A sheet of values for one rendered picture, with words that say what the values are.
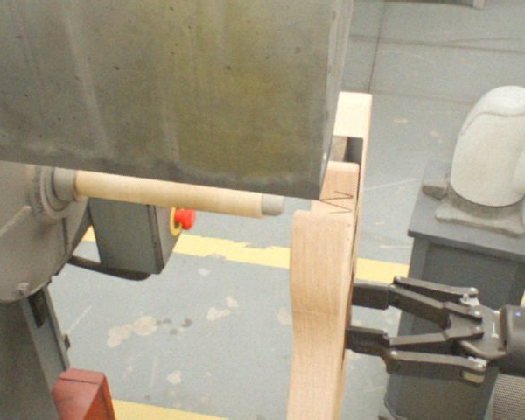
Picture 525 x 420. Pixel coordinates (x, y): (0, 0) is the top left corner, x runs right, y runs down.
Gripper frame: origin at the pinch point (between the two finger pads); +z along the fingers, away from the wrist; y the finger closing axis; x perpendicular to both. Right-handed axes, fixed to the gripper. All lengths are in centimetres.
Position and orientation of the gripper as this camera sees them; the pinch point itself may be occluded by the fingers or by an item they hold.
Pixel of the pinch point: (349, 314)
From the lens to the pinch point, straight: 79.6
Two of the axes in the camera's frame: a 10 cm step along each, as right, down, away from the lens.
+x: 0.1, -8.4, -5.4
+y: 2.0, -5.3, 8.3
